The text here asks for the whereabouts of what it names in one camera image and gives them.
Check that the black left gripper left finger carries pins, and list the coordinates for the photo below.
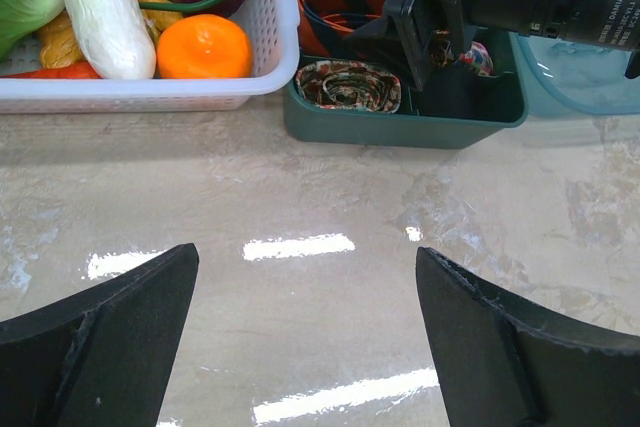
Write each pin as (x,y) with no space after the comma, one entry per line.
(103,356)

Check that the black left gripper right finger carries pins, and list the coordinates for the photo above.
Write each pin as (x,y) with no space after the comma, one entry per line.
(503,360)

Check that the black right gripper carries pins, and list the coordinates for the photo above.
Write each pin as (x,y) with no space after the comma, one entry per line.
(403,39)

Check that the orange navy striped tie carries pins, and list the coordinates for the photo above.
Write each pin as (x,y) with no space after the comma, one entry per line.
(324,25)

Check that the green compartment box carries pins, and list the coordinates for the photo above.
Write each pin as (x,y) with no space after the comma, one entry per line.
(456,109)

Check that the brown swirl rolled tie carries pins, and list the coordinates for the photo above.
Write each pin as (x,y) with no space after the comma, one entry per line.
(349,85)

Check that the multicolour rolled tie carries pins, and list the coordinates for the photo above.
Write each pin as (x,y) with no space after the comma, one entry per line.
(478,59)

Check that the white plastic basket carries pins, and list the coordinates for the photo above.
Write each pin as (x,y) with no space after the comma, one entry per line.
(270,24)

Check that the orange carrot slice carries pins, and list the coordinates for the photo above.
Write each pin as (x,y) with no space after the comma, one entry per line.
(204,46)

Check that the teal plastic tub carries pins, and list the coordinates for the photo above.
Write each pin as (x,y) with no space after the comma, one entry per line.
(560,80)

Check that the white radish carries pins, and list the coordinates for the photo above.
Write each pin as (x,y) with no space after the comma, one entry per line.
(113,37)

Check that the red chili pepper toy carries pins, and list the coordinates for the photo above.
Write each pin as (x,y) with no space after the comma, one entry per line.
(77,71)

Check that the yellow ginger toy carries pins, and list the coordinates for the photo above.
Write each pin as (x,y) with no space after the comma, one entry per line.
(59,47)

